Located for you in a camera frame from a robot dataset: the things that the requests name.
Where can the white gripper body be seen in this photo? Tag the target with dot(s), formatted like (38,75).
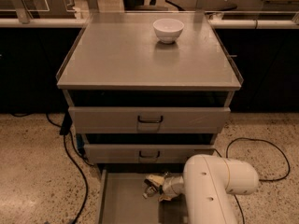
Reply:
(169,186)

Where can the clear plastic water bottle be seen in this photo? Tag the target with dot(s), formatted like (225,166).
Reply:
(150,189)

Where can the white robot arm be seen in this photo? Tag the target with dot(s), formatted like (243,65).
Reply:
(206,183)

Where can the grey bottom drawer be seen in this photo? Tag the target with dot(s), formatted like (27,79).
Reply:
(122,202)

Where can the grey drawer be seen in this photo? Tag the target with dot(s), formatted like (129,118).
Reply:
(122,202)
(149,119)
(144,153)

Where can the grey middle drawer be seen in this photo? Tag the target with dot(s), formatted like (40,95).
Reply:
(144,153)

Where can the grey drawer cabinet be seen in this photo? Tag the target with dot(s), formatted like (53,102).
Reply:
(118,61)

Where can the grey top drawer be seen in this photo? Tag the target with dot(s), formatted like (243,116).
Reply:
(149,119)

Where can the black power adapter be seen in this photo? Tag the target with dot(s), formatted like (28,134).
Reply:
(66,125)

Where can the white ceramic bowl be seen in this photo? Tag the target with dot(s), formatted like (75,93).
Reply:
(168,30)

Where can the white horizontal rail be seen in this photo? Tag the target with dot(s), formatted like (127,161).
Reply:
(217,24)

